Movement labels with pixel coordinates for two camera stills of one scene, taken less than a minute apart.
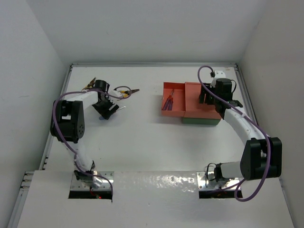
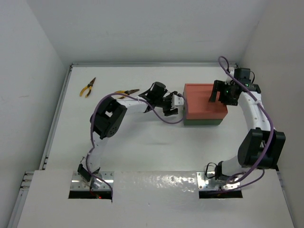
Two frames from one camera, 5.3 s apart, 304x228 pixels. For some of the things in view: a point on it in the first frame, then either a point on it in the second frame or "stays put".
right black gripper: [204, 92] to [220, 86]
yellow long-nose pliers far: [90, 85] stays put
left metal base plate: [76, 185] stays put
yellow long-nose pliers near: [126, 93] stays put
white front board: [148, 199] stays put
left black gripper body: [103, 107] to [166, 102]
